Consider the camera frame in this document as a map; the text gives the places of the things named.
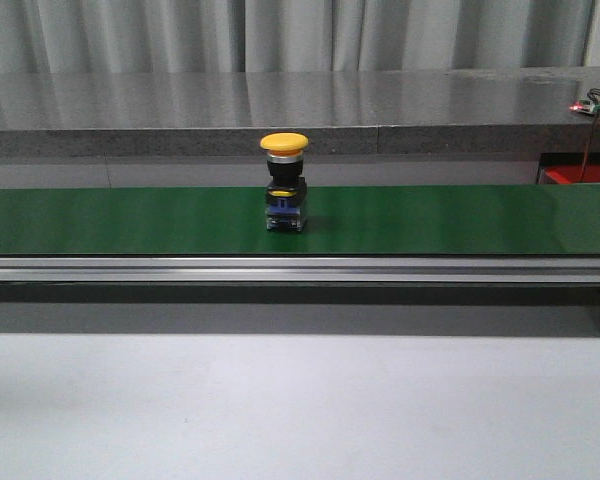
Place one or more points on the yellow mushroom push button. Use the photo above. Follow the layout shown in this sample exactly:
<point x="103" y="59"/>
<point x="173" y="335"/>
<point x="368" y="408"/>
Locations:
<point x="286" y="193"/>

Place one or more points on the grey stone counter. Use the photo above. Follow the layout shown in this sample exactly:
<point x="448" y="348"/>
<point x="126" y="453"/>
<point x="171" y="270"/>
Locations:
<point x="342" y="113"/>

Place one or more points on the red plastic bin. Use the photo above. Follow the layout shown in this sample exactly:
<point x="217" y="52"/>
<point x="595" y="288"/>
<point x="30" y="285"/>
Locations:
<point x="569" y="174"/>

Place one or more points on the small green circuit board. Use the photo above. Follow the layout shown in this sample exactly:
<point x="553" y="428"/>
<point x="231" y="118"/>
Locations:
<point x="589" y="105"/>

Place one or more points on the grey curtain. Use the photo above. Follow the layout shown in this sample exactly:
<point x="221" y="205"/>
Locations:
<point x="289" y="36"/>

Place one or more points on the aluminium conveyor frame rail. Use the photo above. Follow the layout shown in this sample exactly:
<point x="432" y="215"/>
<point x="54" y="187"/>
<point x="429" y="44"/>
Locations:
<point x="482" y="269"/>

